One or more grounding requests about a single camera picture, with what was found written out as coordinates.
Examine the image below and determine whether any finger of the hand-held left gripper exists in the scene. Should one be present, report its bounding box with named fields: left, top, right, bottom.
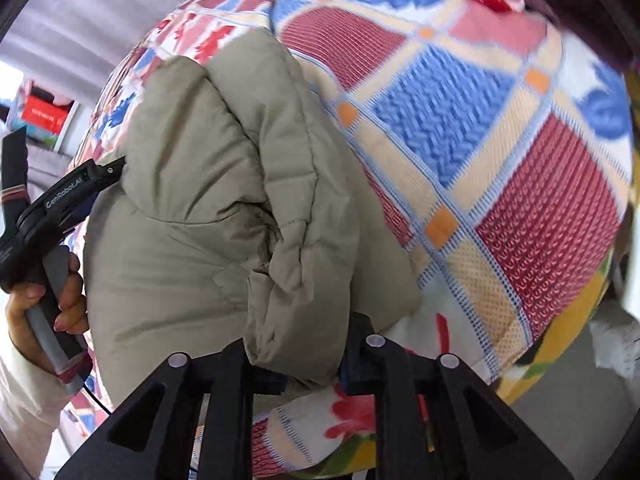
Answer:
left=87, top=156, right=127, bottom=184

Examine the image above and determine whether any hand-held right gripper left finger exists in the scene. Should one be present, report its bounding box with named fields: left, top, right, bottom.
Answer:
left=55, top=342, right=286, bottom=480

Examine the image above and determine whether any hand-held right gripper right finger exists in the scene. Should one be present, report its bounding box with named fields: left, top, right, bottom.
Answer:
left=340, top=312, right=576, bottom=480

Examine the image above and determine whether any olive puffer jacket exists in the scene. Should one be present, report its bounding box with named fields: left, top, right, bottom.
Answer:
left=82, top=27, right=423, bottom=408

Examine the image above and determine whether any person's left forearm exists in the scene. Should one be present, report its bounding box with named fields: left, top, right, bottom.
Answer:
left=0, top=327, right=77, bottom=480

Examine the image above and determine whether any person's left hand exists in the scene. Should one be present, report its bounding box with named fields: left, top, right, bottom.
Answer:
left=6, top=250, right=90, bottom=362

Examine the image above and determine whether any red box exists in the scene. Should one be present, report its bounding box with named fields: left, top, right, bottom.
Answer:
left=20, top=95, right=72, bottom=134

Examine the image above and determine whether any grey curtain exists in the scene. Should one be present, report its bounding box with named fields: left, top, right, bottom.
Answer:
left=0, top=0, right=228, bottom=107

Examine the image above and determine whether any leaf print patchwork bedspread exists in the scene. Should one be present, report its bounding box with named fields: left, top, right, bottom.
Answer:
left=65, top=0, right=633, bottom=478

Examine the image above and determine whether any white crumpled bag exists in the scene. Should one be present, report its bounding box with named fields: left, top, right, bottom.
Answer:
left=589, top=305, right=640, bottom=378

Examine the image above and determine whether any black striped strap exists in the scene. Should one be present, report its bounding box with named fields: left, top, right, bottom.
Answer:
left=0, top=125, right=29, bottom=243

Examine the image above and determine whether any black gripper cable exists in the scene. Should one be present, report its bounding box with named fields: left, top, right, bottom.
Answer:
left=81, top=374, right=115, bottom=417

